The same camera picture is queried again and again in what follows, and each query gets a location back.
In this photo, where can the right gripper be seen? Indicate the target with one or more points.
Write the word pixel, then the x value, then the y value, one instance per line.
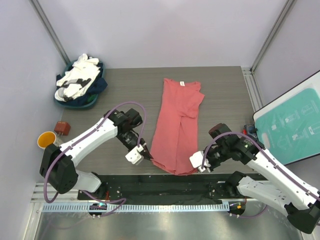
pixel 212 165

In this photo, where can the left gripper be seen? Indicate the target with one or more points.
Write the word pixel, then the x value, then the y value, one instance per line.
pixel 145 153

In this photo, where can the pink t-shirt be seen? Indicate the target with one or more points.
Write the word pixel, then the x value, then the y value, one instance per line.
pixel 176 134

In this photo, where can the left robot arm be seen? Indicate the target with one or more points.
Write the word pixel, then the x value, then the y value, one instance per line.
pixel 58 165

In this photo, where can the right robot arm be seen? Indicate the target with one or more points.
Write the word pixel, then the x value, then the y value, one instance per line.
pixel 297 200

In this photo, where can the blue patterned book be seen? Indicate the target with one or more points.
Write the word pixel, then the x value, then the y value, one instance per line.
pixel 250 130

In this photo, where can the green garment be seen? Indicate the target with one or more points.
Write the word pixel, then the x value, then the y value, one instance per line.
pixel 91 98

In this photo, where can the teal instruction board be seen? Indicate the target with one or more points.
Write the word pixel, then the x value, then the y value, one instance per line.
pixel 289 126

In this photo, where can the small red box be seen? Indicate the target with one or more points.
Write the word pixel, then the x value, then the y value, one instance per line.
pixel 62 128

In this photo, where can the white mug orange inside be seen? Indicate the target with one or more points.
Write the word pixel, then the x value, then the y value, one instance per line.
pixel 47 138

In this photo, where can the white t-shirt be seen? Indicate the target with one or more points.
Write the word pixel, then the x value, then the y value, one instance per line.
pixel 76 82

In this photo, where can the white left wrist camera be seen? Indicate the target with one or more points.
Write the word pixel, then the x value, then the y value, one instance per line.
pixel 135 156

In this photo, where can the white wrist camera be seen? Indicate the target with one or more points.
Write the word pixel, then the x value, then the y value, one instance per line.
pixel 196 161
pixel 135 156

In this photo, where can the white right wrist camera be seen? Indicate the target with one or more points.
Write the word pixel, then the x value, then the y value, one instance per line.
pixel 196 161

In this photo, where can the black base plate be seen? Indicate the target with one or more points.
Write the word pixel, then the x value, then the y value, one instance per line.
pixel 166 189

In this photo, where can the aluminium front rail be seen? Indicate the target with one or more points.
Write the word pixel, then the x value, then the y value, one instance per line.
pixel 273 195

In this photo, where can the aluminium frame rail right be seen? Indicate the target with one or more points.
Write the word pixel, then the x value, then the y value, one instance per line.
pixel 252 88

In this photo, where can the right aluminium corner post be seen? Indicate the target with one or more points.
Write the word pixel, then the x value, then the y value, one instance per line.
pixel 275 29

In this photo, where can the aluminium corner post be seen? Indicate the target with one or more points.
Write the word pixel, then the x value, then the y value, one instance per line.
pixel 50 30
pixel 275 29

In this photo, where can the left aluminium corner post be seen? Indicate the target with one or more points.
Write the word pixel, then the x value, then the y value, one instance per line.
pixel 50 30

